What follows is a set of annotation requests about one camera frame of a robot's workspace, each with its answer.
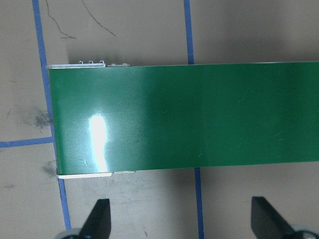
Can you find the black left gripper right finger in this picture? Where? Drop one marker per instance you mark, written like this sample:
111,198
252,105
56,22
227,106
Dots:
267,223

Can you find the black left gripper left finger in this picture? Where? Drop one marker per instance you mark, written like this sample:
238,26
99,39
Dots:
98,224

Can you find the green conveyor belt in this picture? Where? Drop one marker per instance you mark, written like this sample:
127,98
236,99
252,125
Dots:
117,119

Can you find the thin black wire scrap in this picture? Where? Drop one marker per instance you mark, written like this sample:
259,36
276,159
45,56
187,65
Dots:
71,16

